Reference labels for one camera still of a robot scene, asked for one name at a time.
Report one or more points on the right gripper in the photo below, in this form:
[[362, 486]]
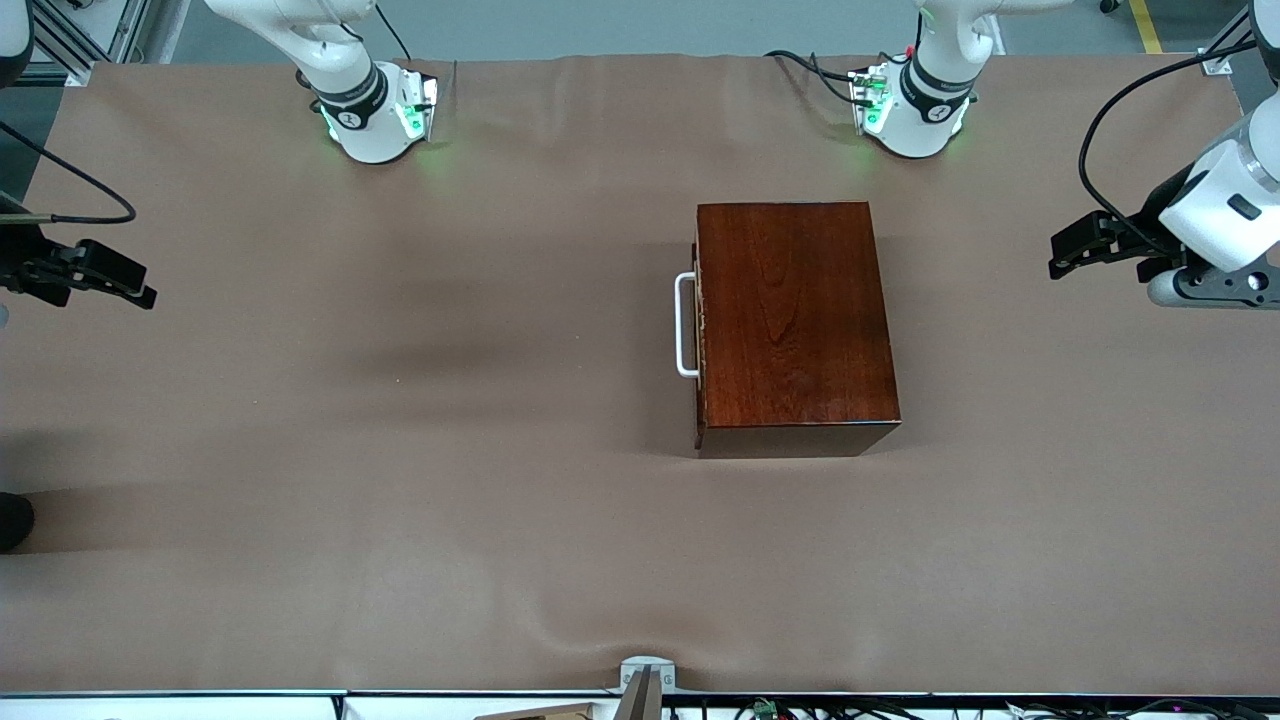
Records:
[[22, 262]]

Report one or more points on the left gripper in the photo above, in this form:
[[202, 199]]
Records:
[[1146, 238]]

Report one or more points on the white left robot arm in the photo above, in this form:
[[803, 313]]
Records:
[[925, 110]]

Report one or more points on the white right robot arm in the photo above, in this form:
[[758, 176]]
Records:
[[360, 130]]

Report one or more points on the dark brown wooden cabinet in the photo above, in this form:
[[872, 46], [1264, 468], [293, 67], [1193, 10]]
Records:
[[800, 320]]

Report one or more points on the brown table cloth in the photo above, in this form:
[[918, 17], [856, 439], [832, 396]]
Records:
[[400, 450]]

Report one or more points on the green connector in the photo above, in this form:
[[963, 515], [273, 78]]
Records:
[[765, 709]]

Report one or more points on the slanted aluminium frame profile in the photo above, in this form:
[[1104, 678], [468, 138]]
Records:
[[78, 68]]

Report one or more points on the aluminium profile with corner bracket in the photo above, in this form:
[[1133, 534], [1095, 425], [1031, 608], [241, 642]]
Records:
[[1216, 64]]

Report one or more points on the grey aluminium post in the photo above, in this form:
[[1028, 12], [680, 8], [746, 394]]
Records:
[[165, 30]]

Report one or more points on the white table frame rail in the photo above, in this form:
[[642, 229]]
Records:
[[200, 708]]

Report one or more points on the grey metal clamp bracket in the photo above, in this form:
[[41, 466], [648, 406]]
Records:
[[647, 672]]

